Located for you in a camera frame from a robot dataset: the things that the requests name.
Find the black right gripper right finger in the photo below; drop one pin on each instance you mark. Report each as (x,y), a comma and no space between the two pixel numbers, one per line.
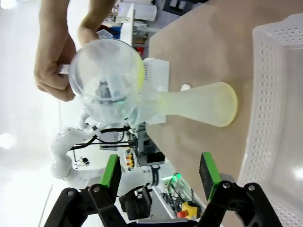
(209,172)

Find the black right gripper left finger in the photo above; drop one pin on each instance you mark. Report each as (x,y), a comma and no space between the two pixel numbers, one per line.
(110,172)

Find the translucent plastic Erlenmeyer flask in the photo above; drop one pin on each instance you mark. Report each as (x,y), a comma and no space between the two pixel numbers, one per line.
(208,104)

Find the round white flask cap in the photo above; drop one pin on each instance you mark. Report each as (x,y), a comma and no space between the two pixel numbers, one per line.
(185,87)

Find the clear measuring beaker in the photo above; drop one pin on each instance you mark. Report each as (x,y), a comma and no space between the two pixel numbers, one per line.
(104,71)

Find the person's left forearm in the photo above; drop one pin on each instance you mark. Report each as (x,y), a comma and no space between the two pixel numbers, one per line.
(103,9)

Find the person's right forearm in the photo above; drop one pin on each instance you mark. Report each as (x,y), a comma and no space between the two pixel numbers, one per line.
(55,26)

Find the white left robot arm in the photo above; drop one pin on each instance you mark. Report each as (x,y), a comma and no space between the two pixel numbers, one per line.
(61,142)

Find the person's right hand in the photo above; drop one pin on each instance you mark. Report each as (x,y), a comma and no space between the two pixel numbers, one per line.
(52,78)

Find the person's left hand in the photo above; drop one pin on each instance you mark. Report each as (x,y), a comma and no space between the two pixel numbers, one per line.
(88,30)

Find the black boxy device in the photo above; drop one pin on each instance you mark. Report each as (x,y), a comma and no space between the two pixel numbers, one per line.
(136,203)

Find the yellow red emergency stop button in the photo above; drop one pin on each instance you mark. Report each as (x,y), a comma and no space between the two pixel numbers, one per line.
(187,210)

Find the white perforated plastic basket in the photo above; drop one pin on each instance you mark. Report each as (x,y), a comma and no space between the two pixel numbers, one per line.
(272,106)
(157,75)

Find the white cylindrical roll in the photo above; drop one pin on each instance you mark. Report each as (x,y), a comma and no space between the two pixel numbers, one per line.
(144,11)

